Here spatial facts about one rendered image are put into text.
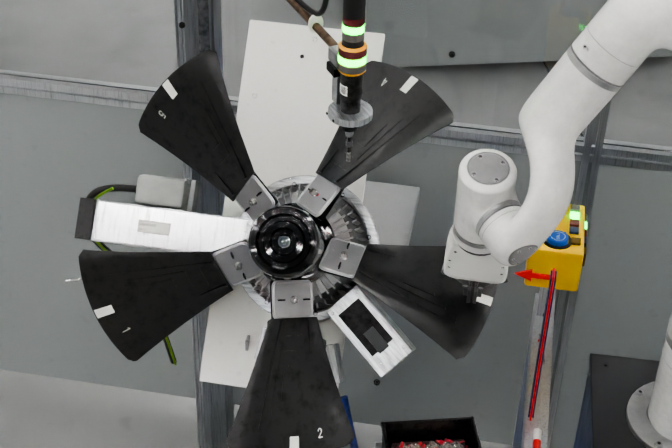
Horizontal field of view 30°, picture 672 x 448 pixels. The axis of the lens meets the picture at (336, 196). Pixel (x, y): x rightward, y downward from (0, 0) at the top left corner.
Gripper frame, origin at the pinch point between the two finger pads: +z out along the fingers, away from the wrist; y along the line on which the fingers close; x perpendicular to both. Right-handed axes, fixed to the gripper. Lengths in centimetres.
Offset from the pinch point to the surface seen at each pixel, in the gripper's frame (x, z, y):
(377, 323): 0.3, 14.3, 15.6
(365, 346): 3.8, 16.6, 17.1
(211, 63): -25, -19, 48
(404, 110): -24.3, -14.1, 15.2
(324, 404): 15.9, 17.1, 22.1
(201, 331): -35, 88, 64
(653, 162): -66, 41, -35
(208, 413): -27, 115, 63
